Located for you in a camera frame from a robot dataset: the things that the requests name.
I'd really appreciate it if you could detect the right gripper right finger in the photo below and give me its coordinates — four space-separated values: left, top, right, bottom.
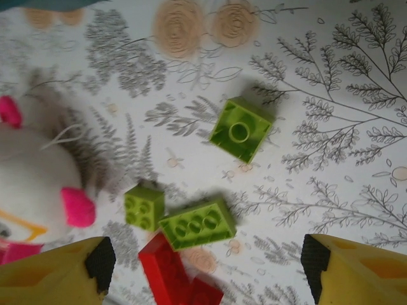
300 233 407 305

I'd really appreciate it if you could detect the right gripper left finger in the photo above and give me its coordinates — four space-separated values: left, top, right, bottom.
0 235 117 305

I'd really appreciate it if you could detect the red rectangular lego brick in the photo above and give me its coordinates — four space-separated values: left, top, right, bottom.
184 274 225 305
138 231 198 305

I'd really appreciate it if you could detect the green square lego brick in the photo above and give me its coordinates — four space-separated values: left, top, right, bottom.
123 185 166 231
208 97 276 165

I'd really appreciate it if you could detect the green rectangular lego brick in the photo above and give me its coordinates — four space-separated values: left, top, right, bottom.
158 198 238 252

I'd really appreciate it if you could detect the pink striped plush doll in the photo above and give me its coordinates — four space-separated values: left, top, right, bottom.
0 69 97 266

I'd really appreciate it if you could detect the dark teal plastic container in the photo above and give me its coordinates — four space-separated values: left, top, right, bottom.
0 0 111 13

